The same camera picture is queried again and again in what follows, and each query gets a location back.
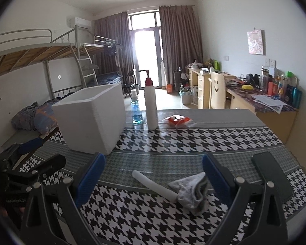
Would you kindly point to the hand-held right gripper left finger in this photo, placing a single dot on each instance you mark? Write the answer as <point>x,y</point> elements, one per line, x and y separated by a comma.
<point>91,178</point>

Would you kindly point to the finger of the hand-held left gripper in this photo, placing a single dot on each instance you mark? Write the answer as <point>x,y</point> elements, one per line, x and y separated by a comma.
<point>28,144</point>
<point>49,163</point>

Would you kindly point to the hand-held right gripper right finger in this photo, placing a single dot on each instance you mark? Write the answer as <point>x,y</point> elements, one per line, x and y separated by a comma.
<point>215,181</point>

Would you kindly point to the grey sock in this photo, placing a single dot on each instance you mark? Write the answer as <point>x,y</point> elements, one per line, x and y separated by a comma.
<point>191,194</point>

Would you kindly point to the white foam box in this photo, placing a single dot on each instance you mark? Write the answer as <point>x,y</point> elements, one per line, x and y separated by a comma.
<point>91,122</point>

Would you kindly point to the white foam tube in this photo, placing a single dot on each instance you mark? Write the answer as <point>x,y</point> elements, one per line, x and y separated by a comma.
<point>153,185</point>

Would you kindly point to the dark grey cloth bundle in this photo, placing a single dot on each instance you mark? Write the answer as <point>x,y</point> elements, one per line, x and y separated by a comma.
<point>24,118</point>

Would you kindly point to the rolled blue quilt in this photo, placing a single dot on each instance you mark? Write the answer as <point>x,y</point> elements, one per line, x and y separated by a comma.
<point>44,120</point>

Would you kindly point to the black phone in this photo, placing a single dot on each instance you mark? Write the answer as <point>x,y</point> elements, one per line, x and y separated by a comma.
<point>272,173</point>

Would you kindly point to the houndstooth tablecloth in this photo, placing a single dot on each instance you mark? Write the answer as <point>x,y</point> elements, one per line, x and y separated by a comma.
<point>168,143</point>

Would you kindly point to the red white snack packet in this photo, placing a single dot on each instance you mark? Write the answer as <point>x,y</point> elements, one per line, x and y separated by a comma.
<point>178,120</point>

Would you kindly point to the clear bottle with blue liquid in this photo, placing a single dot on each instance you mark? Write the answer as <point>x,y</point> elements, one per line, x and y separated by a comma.
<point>137,114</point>

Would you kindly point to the desk with dark cover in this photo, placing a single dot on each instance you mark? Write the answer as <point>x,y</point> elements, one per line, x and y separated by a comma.
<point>270,122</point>

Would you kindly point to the grey trash bin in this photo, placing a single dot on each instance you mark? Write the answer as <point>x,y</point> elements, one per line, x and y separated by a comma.
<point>186,98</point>

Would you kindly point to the wooden chair with smiley face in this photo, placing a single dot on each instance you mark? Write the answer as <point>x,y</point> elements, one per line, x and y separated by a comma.
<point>216,91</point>

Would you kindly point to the light wooden desk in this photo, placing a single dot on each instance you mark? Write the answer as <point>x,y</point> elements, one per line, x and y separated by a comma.
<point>202,91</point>

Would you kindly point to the grey metal bunk bed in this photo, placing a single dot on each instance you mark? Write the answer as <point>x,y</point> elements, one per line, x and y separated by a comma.
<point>104,77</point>
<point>28,53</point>

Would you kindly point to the white pump bottle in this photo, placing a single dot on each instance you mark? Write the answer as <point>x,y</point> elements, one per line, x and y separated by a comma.
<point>151,107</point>

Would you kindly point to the white papers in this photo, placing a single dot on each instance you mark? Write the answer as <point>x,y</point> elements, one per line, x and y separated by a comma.
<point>269,102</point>

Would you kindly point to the grey metal bunk ladder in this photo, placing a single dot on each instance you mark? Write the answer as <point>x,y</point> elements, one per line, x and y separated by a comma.
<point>88,67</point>

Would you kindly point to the yellow object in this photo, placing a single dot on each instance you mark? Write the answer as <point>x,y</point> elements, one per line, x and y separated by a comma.
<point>247,87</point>

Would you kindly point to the orange bag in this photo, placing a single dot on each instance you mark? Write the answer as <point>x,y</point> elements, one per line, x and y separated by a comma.
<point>169,88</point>

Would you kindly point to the black folding chair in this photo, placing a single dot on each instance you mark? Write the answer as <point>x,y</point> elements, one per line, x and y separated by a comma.
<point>130,81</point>

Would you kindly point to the black bag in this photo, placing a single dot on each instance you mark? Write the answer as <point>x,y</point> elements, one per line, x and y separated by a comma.
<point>252,80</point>

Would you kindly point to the steel thermos bottle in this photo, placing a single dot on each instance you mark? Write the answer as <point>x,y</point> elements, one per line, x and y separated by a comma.
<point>264,79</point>

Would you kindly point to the teal can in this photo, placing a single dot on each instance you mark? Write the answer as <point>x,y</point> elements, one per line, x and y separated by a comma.
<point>296,97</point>

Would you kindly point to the green packet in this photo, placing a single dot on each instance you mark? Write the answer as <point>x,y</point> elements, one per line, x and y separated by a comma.
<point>216,64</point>

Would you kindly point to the green capped bottle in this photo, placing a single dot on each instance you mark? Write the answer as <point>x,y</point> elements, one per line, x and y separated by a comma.
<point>290,81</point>

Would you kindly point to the dark hanging clothes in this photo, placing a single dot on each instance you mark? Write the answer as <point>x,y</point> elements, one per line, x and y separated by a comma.
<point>112,49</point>

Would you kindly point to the brown curtain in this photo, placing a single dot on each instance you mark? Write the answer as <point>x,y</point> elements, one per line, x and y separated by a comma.
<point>109,43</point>
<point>181,43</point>

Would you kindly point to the white air conditioner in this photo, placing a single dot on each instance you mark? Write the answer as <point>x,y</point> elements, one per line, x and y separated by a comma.
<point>79,21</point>

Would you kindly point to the glass balcony door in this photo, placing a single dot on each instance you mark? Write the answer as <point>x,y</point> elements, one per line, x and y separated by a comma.
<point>145,56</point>

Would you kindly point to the pink wall picture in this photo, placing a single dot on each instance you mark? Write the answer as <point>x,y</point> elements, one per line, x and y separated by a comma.
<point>256,42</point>

